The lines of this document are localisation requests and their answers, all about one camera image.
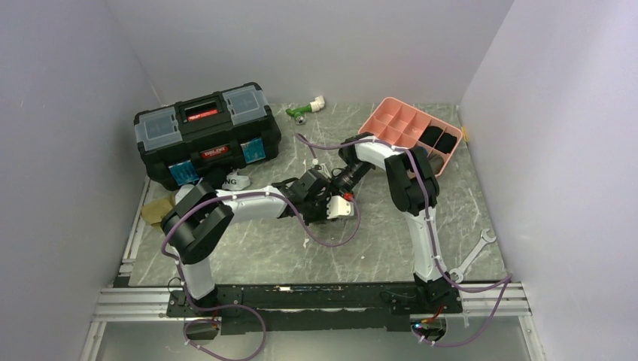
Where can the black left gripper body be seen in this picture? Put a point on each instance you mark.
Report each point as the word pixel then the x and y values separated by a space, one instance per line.
pixel 315 211

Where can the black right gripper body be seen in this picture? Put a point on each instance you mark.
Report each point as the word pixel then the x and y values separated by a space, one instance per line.
pixel 346 182

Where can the pink divided organizer tray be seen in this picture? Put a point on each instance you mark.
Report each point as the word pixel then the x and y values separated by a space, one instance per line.
pixel 401 124

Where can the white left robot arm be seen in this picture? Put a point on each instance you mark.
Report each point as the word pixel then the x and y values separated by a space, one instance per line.
pixel 197 223

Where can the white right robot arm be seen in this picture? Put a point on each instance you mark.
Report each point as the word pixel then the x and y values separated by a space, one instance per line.
pixel 413 189

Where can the grey rolled underwear in tray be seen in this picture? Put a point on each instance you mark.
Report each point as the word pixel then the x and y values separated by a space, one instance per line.
pixel 436 163

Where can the black rolled underwear left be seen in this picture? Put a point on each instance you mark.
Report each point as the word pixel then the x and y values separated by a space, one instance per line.
pixel 431 135

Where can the black rolled underwear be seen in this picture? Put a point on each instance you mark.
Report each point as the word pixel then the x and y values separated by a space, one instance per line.
pixel 431 135
pixel 446 143

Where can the black rolled underwear right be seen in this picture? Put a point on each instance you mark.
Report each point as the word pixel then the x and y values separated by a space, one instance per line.
pixel 446 143

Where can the green white pipe fitting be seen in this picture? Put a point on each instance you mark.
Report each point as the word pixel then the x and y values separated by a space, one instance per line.
pixel 299 114

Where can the black toolbox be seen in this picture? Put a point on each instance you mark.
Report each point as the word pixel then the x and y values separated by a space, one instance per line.
pixel 223 131

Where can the silver wrench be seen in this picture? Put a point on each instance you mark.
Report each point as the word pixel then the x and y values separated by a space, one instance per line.
pixel 458 274

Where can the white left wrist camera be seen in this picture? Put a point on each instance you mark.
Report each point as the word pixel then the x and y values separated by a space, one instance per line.
pixel 338 206

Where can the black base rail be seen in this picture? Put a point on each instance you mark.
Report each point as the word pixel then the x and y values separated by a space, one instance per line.
pixel 392 306

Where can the aluminium frame rail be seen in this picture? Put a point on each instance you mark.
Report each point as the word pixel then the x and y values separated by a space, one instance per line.
pixel 373 248

